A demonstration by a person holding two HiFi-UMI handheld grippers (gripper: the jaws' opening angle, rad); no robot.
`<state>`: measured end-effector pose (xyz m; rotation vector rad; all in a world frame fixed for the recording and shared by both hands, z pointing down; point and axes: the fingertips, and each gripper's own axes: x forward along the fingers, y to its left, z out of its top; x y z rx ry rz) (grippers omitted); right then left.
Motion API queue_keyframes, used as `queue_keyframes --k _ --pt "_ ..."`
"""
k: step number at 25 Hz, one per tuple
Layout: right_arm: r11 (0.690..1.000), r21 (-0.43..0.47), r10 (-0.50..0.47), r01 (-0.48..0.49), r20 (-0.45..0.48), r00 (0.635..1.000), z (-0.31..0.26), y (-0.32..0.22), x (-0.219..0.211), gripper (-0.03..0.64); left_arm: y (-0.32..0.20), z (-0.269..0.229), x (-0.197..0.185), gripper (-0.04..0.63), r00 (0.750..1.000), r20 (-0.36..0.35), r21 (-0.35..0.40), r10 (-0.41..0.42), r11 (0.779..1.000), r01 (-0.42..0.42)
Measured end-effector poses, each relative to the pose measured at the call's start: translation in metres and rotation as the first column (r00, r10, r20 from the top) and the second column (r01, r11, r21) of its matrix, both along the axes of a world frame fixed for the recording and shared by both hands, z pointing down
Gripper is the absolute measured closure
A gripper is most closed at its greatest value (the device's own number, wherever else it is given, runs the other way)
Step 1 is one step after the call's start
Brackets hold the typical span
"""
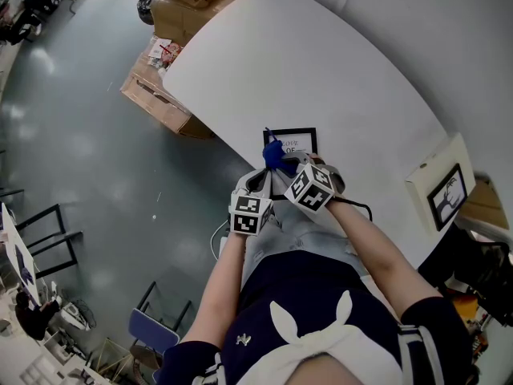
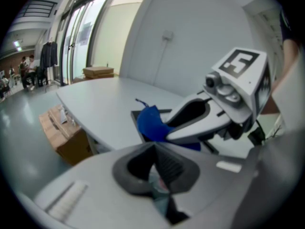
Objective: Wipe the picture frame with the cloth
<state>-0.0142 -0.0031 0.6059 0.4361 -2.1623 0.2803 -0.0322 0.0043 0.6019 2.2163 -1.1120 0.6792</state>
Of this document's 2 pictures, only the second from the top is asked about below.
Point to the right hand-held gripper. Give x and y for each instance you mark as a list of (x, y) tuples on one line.
[(245, 87)]

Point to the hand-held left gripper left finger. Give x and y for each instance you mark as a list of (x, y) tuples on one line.
[(95, 190)]

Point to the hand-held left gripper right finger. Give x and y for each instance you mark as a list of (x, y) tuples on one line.
[(214, 187)]

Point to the blue cloth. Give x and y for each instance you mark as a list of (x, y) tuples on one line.
[(152, 123)]

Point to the person's right forearm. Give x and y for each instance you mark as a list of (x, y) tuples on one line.
[(290, 56)]

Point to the open brown cardboard box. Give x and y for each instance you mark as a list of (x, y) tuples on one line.
[(71, 149)]

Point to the person's light jeans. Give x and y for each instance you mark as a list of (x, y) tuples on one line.
[(281, 175)]

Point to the pile of plastic packets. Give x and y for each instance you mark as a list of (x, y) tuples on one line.
[(63, 116)]

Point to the white table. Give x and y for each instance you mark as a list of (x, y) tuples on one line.
[(102, 96)]

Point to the flat cardboard box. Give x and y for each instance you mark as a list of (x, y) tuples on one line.
[(97, 70), (102, 75)]

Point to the person's navy shirt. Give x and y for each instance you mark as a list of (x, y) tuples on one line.
[(287, 27)]

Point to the clothes rack with dark jackets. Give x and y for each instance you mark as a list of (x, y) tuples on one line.
[(48, 54)]

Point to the black balcony railing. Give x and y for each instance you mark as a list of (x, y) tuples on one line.
[(38, 7)]

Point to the white wall socket box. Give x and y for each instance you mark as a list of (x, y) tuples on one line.
[(168, 35)]

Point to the glass door with dark frame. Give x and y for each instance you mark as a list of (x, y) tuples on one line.
[(81, 44)]

